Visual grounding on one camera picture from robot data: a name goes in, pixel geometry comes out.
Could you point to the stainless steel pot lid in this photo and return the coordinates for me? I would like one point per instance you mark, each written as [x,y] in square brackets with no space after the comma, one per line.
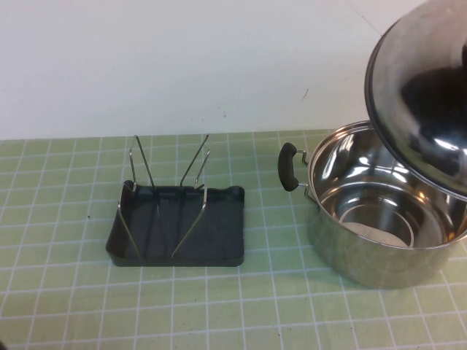
[394,91]

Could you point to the green checkered tablecloth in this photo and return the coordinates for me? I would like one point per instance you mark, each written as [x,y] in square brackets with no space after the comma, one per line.
[255,310]

